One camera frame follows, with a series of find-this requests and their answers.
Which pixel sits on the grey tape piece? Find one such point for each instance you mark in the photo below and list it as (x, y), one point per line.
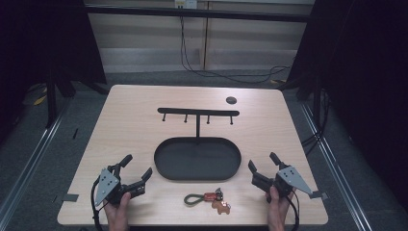
(318, 194)
(70, 197)

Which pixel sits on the yellow floor tape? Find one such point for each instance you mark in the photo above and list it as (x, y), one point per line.
(39, 100)

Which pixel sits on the person's right hand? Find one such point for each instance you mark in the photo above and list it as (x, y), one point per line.
(278, 208)

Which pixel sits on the black horizontal rail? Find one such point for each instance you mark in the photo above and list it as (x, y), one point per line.
(196, 14)

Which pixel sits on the white wall socket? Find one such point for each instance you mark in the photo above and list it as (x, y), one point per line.
(185, 3)

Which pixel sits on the black metal stand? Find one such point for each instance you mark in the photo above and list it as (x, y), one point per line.
(54, 93)
(312, 96)

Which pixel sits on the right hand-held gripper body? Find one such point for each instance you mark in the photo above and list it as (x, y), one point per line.
(284, 180)

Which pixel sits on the black key rack with tray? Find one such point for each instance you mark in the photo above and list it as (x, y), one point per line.
(197, 154)

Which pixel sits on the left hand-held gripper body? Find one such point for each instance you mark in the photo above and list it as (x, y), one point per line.
(107, 185)

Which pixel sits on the person's left hand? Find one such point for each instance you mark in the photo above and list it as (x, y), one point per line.
(118, 211)

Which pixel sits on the black round table grommet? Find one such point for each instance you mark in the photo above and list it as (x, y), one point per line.
(231, 100)

